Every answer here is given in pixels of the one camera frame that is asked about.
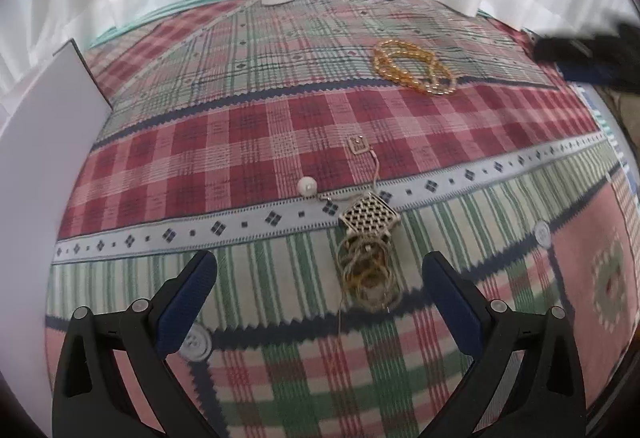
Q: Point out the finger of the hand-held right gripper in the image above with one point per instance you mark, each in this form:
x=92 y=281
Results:
x=570 y=47

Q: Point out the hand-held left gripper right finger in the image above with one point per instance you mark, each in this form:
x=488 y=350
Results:
x=455 y=308

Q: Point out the white button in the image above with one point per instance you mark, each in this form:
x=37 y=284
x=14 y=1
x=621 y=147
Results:
x=196 y=343
x=542 y=233

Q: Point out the plaid patchwork blanket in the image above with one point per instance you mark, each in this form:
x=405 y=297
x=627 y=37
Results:
x=250 y=128

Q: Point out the white cardboard box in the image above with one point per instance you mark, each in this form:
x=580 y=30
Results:
x=40 y=168

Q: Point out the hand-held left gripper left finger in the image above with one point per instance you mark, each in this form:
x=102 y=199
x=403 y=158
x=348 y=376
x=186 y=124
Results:
x=187 y=303

